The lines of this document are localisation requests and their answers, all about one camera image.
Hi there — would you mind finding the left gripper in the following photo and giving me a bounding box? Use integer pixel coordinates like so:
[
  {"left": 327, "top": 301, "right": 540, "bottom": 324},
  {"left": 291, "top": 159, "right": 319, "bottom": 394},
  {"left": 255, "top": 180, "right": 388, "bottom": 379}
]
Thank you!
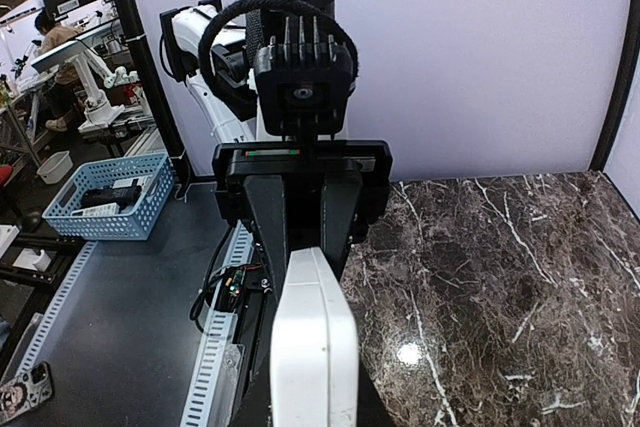
[{"left": 213, "top": 140, "right": 392, "bottom": 297}]

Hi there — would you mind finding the white remote control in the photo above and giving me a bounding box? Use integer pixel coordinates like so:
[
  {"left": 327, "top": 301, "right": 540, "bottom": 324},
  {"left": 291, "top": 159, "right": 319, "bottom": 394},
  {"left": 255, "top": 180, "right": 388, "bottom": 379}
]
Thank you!
[{"left": 269, "top": 247, "right": 359, "bottom": 426}]

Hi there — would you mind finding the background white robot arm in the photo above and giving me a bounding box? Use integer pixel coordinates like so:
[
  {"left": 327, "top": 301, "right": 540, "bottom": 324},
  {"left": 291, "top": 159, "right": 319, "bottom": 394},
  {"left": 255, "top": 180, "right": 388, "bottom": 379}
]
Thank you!
[{"left": 31, "top": 39, "right": 139, "bottom": 128}]

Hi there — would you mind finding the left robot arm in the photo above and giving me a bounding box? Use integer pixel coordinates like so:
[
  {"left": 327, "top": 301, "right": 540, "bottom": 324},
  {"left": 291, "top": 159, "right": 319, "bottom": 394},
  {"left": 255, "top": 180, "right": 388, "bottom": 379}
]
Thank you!
[{"left": 160, "top": 0, "right": 393, "bottom": 292}]

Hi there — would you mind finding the blue perforated plastic basket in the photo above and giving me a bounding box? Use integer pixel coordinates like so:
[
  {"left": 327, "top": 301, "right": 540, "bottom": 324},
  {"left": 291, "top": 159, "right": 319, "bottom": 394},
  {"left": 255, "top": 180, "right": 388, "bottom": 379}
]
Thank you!
[{"left": 43, "top": 153, "right": 174, "bottom": 241}]

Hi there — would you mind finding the white plastic tub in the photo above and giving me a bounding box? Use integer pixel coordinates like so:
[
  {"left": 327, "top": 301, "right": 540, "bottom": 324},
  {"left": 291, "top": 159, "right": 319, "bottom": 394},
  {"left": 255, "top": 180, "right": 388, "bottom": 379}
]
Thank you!
[{"left": 37, "top": 151, "right": 73, "bottom": 185}]

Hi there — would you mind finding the seated person in background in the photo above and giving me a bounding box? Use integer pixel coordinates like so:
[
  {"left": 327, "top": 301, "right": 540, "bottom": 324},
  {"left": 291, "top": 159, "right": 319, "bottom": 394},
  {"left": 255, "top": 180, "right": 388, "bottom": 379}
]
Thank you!
[{"left": 33, "top": 11, "right": 89, "bottom": 133}]

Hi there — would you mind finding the smartphone with patterned case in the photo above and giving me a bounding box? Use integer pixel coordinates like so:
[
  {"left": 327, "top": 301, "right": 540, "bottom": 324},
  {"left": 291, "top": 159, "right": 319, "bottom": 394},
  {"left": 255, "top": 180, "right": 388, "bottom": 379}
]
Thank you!
[{"left": 1, "top": 362, "right": 55, "bottom": 425}]

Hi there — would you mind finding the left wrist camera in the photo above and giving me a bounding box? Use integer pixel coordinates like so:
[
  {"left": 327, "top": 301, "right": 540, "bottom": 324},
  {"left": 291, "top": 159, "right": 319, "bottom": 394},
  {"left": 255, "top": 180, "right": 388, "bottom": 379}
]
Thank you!
[{"left": 253, "top": 15, "right": 355, "bottom": 144}]

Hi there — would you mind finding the left black frame post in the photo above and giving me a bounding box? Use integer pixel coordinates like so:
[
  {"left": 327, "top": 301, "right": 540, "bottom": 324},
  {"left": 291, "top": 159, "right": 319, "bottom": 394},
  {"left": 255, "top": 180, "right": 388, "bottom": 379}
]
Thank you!
[{"left": 116, "top": 0, "right": 191, "bottom": 186}]

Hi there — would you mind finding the black frame post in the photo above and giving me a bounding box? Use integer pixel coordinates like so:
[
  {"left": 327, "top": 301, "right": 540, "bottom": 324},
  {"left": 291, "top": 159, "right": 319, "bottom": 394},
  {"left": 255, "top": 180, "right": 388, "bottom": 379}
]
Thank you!
[
  {"left": 116, "top": 0, "right": 191, "bottom": 186},
  {"left": 589, "top": 0, "right": 639, "bottom": 171}
]

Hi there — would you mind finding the white slotted cable duct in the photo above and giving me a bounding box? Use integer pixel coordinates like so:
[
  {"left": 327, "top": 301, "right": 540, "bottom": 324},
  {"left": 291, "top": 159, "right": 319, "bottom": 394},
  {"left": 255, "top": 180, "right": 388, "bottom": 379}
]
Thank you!
[{"left": 16, "top": 227, "right": 251, "bottom": 426}]

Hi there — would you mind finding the right black frame post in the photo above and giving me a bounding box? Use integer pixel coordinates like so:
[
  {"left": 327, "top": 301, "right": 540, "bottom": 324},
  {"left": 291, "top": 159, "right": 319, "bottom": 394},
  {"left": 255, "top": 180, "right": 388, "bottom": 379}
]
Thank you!
[{"left": 589, "top": 0, "right": 639, "bottom": 171}]

